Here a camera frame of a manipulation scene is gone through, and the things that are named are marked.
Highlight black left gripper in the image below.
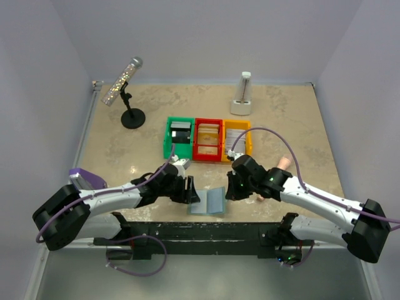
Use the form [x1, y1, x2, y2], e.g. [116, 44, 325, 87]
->
[158, 175, 200, 204]

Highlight teal leather card holder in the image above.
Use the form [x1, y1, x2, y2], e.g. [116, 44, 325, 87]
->
[187, 187, 226, 216]

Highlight black VIP card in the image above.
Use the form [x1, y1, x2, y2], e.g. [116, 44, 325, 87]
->
[171, 131, 191, 144]

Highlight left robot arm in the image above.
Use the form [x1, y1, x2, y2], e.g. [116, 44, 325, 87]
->
[32, 163, 200, 251]

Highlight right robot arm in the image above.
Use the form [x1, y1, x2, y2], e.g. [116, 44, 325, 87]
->
[226, 151, 391, 263]

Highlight silver cards stack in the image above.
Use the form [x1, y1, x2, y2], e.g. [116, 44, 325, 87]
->
[224, 128, 246, 154]

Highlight red plastic bin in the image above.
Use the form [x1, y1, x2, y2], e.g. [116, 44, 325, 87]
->
[192, 118, 223, 162]

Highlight pink microphone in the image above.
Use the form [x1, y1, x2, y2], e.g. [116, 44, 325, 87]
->
[257, 157, 294, 201]

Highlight green plastic bin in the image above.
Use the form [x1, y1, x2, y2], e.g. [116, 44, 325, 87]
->
[163, 116, 194, 159]

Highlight yellow plastic bin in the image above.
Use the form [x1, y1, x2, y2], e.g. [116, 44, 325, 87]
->
[221, 119, 253, 163]

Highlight white metronome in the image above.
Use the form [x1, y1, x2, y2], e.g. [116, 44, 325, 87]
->
[230, 71, 252, 116]

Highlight black microphone stand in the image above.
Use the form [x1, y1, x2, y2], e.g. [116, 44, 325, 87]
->
[119, 82, 146, 129]

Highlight glitter silver microphone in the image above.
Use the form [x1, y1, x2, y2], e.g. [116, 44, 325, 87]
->
[101, 56, 143, 106]

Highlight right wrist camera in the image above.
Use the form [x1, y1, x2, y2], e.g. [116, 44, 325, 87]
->
[227, 149, 244, 162]

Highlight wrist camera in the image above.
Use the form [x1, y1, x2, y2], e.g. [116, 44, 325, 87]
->
[171, 155, 191, 170]
[227, 149, 244, 162]

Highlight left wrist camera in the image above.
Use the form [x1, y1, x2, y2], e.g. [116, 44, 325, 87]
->
[171, 155, 191, 170]

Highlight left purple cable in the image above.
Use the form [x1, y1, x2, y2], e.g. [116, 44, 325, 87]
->
[35, 143, 178, 244]

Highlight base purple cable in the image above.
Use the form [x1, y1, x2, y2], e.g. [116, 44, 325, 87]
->
[105, 234, 168, 276]

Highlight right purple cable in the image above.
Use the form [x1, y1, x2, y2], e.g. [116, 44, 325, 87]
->
[229, 127, 400, 232]

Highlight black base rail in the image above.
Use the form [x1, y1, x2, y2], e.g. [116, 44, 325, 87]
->
[94, 212, 312, 261]

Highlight purple bracket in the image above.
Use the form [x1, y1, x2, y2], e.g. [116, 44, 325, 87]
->
[69, 167, 108, 190]

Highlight aluminium frame rail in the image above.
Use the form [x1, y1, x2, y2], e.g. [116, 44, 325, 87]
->
[23, 81, 104, 299]

